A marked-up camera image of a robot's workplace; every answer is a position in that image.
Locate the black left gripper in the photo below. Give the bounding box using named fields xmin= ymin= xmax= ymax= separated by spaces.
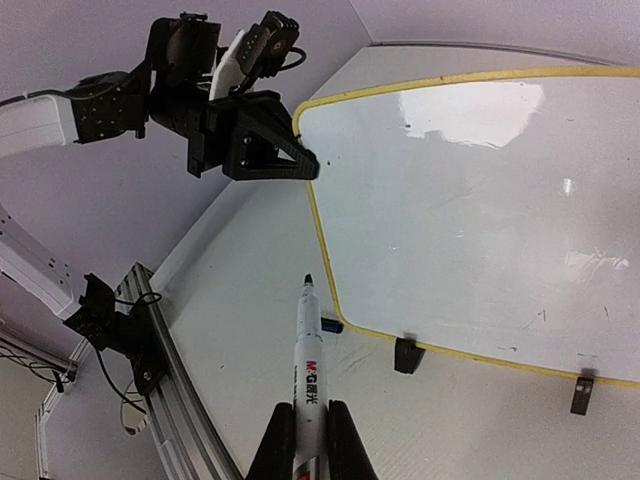
xmin=149 ymin=91 xmax=320 ymax=181

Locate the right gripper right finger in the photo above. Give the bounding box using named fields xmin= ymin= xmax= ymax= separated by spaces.
xmin=326 ymin=400 xmax=378 ymax=480

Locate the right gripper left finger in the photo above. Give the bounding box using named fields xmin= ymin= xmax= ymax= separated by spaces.
xmin=245 ymin=402 xmax=296 ymax=480

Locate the white marker pen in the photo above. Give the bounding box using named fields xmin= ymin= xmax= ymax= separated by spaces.
xmin=293 ymin=274 xmax=328 ymax=479

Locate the yellow framed small whiteboard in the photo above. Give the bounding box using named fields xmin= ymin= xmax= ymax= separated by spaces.
xmin=293 ymin=66 xmax=639 ymax=386

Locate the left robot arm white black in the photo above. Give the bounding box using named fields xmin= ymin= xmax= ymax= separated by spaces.
xmin=1 ymin=11 xmax=320 ymax=181

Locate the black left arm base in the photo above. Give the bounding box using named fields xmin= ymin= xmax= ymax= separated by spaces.
xmin=63 ymin=274 xmax=167 ymax=396

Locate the black left whiteboard foot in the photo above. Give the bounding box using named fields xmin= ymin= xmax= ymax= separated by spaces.
xmin=394 ymin=337 xmax=425 ymax=375

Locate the black whiteboard foot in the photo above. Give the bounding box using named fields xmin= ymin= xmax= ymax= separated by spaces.
xmin=394 ymin=337 xmax=425 ymax=375
xmin=570 ymin=369 xmax=597 ymax=416

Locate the black right whiteboard foot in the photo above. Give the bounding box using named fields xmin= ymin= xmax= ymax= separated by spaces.
xmin=570 ymin=369 xmax=597 ymax=416

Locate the aluminium front rail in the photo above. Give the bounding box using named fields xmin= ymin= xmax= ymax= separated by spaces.
xmin=34 ymin=262 xmax=246 ymax=480

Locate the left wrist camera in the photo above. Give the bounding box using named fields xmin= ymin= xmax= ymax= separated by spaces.
xmin=209 ymin=10 xmax=307 ymax=101

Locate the left base cable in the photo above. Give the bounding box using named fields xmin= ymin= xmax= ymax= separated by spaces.
xmin=94 ymin=292 xmax=164 ymax=416

